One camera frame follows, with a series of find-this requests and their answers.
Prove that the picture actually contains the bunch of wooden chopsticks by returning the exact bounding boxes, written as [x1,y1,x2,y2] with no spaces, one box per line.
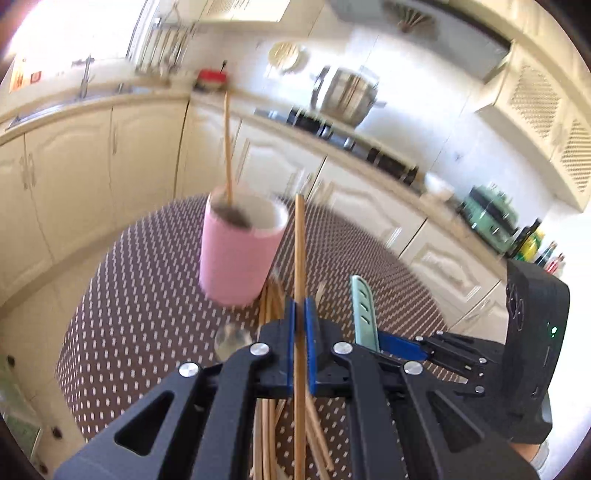
[252,276,335,480]

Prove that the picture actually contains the metal spoon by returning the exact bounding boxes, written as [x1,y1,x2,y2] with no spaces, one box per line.
[213,323,254,363]

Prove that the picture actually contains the green electric cooker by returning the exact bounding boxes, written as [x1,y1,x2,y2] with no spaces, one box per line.
[462,185,520,250]

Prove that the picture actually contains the large lattice door cabinet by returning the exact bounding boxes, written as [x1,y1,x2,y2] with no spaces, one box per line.
[478,46,591,213]

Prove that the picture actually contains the cream perforated steamer plate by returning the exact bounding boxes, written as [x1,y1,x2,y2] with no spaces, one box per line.
[268,41,308,72]

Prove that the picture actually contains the cream base cabinets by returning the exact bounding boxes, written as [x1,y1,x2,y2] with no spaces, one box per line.
[0,97,513,333]

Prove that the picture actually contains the window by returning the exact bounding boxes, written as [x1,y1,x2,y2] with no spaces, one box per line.
[9,0,148,70]

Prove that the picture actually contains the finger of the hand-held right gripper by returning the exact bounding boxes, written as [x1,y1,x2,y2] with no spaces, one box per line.
[378,331,506,371]
[431,360,491,398]

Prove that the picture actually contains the grey range hood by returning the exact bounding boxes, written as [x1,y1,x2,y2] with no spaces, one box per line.
[330,0,513,81]

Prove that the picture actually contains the black gas stove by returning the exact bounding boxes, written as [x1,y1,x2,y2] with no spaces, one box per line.
[256,107,419,185]

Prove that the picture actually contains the steel faucet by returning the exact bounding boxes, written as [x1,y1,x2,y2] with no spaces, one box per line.
[78,55,95,100]

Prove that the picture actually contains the red container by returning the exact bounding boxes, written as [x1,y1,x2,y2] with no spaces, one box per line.
[194,69,229,90]

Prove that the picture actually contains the steel steamer pot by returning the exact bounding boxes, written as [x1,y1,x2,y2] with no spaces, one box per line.
[310,66,386,127]

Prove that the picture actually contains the long wooden chopstick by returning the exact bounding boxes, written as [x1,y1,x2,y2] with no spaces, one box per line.
[223,92,235,206]
[294,194,308,480]

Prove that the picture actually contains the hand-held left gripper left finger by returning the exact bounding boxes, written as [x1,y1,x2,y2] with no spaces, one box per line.
[53,298,297,480]

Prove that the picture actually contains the person's right forearm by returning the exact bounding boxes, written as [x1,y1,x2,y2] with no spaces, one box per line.
[510,440,551,477]

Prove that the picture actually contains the pink cup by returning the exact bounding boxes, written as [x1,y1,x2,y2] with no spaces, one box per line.
[198,185,291,308]

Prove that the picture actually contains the dark oil bottle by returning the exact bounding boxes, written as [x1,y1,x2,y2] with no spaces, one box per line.
[508,218,542,258]

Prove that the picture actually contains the brown polka dot tablecloth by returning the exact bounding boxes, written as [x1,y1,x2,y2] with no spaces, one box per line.
[54,194,467,480]

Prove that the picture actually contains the dark sauce bottle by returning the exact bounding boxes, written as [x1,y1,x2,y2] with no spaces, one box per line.
[538,241,558,271]

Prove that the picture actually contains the pale green slotted utensil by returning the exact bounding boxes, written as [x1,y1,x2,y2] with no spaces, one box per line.
[350,275,380,352]

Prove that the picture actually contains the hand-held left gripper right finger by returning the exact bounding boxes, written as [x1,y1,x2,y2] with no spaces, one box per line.
[304,298,541,480]

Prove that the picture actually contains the white bowl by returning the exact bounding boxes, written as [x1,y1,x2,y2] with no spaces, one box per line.
[422,173,455,199]

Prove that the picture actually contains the wall utensil rack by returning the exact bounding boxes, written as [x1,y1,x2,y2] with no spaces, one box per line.
[134,18,195,75]

